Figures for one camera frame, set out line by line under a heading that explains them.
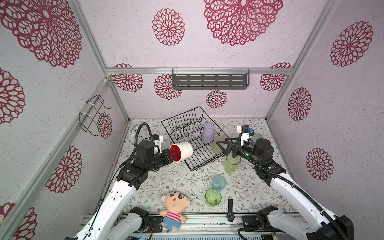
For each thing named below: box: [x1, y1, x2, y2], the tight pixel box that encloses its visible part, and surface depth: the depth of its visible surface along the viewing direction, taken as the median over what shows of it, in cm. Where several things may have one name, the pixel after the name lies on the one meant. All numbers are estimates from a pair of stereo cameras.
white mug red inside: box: [170, 141, 194, 163], surface depth 67 cm
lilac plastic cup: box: [202, 123, 215, 143], surface depth 100 cm
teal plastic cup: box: [211, 175, 226, 192], surface depth 87 cm
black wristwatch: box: [226, 199, 235, 222], surface depth 79 cm
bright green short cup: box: [205, 188, 222, 207], surface depth 83 cm
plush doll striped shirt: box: [159, 191, 191, 233], surface depth 73 cm
